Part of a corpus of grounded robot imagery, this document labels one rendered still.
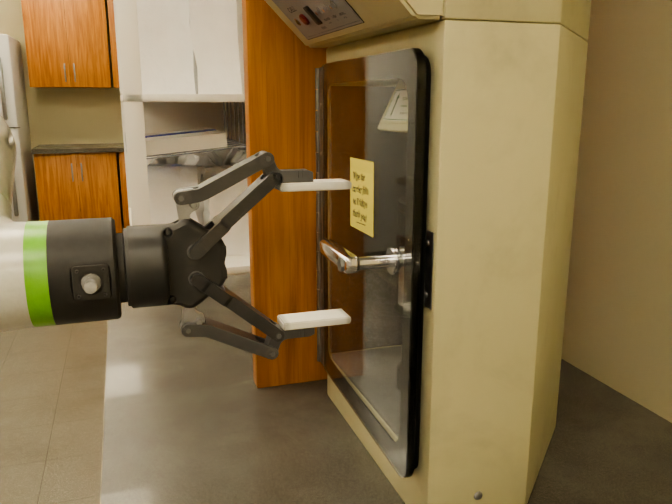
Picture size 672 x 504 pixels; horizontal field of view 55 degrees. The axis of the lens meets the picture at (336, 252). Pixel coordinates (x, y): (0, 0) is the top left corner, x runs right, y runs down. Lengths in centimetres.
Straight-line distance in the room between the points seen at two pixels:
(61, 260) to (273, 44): 44
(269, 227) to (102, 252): 37
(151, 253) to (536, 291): 35
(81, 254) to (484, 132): 35
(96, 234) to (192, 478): 32
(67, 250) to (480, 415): 40
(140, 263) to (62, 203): 500
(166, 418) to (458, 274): 48
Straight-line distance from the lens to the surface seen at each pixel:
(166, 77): 191
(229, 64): 180
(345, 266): 59
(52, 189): 557
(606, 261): 106
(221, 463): 80
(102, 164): 553
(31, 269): 58
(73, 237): 59
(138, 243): 59
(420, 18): 55
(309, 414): 89
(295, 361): 97
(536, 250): 62
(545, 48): 61
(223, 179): 60
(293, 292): 93
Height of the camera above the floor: 135
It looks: 13 degrees down
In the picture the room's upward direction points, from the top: straight up
